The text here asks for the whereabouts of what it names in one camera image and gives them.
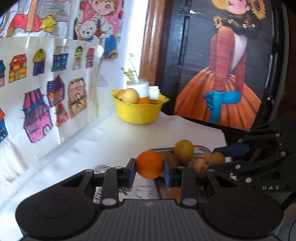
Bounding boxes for brown pear-like fruit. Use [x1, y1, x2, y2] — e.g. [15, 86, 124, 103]
[207, 152, 225, 165]

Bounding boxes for small striped pepino melon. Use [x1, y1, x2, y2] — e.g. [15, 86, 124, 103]
[187, 155, 209, 173]

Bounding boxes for round yellow-green mango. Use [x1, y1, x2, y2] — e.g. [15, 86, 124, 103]
[174, 140, 194, 166]

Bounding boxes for orange tangerine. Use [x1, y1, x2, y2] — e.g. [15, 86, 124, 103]
[135, 150, 164, 179]

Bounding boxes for large yellow-green mango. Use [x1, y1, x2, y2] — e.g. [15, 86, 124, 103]
[165, 187, 181, 203]

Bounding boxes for brown kiwi fruit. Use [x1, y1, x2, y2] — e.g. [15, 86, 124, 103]
[160, 152, 179, 167]

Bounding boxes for metal baking tray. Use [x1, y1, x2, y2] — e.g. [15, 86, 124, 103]
[153, 145, 226, 202]

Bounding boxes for white printed table cloth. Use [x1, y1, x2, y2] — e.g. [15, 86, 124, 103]
[1, 113, 226, 240]

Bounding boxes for yellow plastic bowl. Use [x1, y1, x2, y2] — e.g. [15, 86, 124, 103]
[111, 89, 170, 125]

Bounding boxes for yellow pear in bowl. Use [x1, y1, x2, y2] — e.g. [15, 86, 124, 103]
[115, 88, 139, 104]

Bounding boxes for white jar with flowers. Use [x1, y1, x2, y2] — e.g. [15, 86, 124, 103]
[120, 52, 149, 104]

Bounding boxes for girl in orange dress poster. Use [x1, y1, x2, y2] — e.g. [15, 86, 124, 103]
[174, 1, 273, 130]

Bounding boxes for houses drawing paper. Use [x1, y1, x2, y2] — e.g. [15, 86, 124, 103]
[1, 37, 104, 196]

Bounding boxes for girl with bear drawing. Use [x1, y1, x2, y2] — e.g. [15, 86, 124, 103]
[73, 0, 125, 59]

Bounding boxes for brown wooden door frame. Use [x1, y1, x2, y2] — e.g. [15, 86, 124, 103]
[139, 0, 166, 85]

